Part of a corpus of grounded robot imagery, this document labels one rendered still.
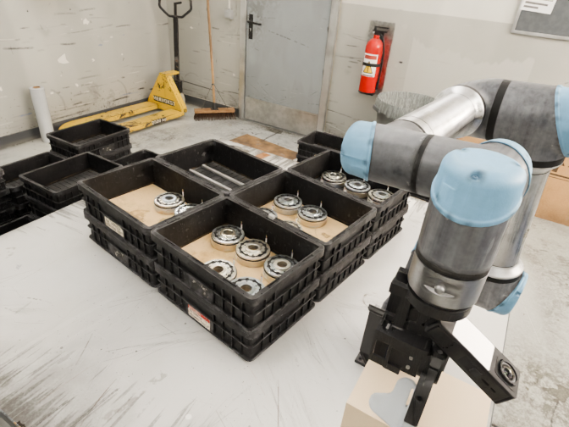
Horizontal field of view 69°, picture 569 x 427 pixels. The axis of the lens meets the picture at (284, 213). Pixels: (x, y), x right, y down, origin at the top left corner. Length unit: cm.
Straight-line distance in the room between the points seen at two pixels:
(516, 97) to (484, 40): 302
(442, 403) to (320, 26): 388
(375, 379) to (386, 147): 31
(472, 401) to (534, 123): 48
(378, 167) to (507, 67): 338
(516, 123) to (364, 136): 38
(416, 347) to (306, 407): 61
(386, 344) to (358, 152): 24
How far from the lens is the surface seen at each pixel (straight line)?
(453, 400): 63
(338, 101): 429
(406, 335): 51
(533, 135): 86
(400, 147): 52
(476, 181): 39
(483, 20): 387
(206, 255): 125
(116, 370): 117
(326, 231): 139
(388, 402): 55
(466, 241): 41
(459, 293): 45
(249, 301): 97
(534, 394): 234
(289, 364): 114
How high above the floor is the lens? 159
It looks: 31 degrees down
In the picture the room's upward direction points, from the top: 5 degrees clockwise
